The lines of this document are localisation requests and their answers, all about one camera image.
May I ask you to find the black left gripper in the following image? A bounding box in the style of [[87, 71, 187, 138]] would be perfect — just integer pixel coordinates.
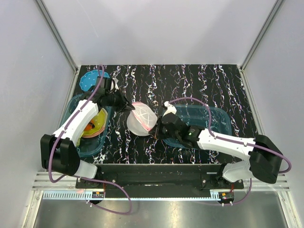
[[105, 87, 135, 113]]

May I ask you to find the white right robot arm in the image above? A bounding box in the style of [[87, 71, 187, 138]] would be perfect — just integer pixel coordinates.
[[149, 113, 283, 188]]

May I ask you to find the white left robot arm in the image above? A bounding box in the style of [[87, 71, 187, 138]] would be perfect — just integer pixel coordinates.
[[40, 76, 134, 188]]

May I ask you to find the right teal plastic bin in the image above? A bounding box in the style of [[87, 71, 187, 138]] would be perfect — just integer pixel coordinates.
[[160, 104, 232, 151]]

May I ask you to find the teal plastic bin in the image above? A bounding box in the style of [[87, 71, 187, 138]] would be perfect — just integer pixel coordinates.
[[160, 104, 232, 151], [54, 94, 112, 158]]

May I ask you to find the orange mug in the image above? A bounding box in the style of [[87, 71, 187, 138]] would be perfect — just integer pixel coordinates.
[[85, 122, 95, 131]]

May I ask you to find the blue dotted plate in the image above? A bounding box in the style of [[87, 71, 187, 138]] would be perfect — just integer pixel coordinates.
[[79, 70, 99, 92]]

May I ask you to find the left teal plastic bin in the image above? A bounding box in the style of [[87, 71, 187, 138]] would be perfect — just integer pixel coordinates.
[[54, 94, 112, 158]]

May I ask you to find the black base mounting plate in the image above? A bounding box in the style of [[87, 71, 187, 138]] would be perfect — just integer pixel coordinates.
[[76, 164, 244, 199]]

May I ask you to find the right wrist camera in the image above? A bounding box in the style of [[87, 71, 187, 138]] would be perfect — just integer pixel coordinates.
[[163, 101, 177, 116]]

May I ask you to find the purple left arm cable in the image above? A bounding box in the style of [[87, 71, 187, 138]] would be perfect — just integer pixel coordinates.
[[48, 64, 133, 216]]

